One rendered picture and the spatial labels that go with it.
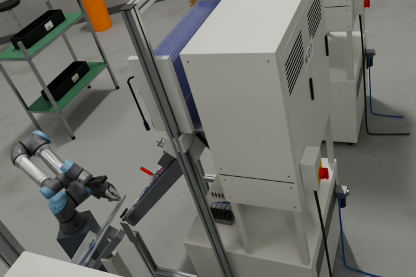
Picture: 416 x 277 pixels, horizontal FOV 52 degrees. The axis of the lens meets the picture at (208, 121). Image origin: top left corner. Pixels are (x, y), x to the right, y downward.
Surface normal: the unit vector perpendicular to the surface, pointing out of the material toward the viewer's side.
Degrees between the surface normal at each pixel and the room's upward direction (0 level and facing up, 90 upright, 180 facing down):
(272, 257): 0
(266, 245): 0
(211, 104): 90
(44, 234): 0
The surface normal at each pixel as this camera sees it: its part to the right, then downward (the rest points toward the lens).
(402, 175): -0.24, -0.77
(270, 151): -0.37, 0.63
